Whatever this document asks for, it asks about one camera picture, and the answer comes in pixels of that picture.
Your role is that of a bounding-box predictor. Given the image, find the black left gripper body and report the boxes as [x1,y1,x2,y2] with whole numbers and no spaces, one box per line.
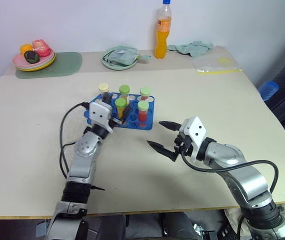
[108,112,128,128]

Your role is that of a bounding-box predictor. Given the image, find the dark grey rounded shape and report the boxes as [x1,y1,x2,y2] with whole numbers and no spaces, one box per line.
[158,211,201,240]

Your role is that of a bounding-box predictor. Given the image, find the light-green-capped red-filled test tube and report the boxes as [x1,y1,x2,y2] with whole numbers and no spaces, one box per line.
[136,100,150,129]

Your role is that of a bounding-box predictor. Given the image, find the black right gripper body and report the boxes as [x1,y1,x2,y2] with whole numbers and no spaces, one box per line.
[173,133,195,163]

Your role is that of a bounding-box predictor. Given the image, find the clear zip plastic bag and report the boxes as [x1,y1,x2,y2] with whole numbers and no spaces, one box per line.
[191,52,244,76]

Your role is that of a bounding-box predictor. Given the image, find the orange toy food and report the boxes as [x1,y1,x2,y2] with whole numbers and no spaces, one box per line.
[19,43,34,56]

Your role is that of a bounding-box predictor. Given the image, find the blue test tube rack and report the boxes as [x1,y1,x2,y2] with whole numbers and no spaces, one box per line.
[86,92,156,132]

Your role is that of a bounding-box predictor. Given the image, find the crumpled green cloth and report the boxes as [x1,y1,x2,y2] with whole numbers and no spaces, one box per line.
[167,40,215,59]

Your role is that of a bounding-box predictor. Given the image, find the pink toy food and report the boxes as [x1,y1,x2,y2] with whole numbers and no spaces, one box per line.
[31,38,52,58]

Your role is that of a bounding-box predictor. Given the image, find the green-capped yellow-filled test tube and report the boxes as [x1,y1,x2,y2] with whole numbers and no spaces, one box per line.
[114,97,128,120]

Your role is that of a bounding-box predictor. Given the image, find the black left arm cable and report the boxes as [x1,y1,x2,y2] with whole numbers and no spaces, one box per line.
[59,101,91,180]

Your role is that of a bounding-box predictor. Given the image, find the pink plate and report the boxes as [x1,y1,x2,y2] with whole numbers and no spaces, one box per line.
[12,50,56,69]

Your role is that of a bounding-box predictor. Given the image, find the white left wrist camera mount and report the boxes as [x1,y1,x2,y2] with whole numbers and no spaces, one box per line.
[88,100,115,135]

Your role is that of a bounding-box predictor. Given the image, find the light green plate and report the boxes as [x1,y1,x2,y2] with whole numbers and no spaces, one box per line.
[101,45,140,72]

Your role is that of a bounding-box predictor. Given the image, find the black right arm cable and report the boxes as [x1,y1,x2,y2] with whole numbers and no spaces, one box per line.
[180,149,280,195]

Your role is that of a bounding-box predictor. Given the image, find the orange drink bottle blue cap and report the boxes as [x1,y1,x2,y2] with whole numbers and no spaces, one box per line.
[153,0,173,60]

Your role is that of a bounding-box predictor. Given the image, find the stack of coloured plates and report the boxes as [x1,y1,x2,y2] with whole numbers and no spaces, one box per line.
[14,51,57,73]

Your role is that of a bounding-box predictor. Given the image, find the dark brown green toy food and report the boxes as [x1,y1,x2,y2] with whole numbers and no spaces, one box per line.
[23,50,41,64]

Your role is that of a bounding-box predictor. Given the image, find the yellow-capped test tube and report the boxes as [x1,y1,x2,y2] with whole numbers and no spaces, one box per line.
[98,82,113,103]

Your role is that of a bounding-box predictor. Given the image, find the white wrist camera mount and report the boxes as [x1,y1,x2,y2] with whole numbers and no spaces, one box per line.
[88,100,115,135]
[178,115,209,162]

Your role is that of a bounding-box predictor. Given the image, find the green placemat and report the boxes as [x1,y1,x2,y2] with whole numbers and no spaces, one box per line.
[14,51,83,81]

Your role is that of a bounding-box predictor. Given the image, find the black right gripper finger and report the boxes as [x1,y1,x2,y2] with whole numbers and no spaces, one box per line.
[158,120,184,133]
[146,140,181,163]

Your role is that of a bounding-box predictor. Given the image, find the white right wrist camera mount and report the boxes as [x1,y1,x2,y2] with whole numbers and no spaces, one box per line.
[178,115,209,162]

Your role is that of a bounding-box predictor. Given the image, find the blue bottle cap object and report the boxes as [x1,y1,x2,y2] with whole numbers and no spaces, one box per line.
[257,80,281,102]

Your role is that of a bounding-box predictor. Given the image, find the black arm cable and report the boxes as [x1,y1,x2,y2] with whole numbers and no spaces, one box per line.
[59,101,91,180]
[180,149,280,195]

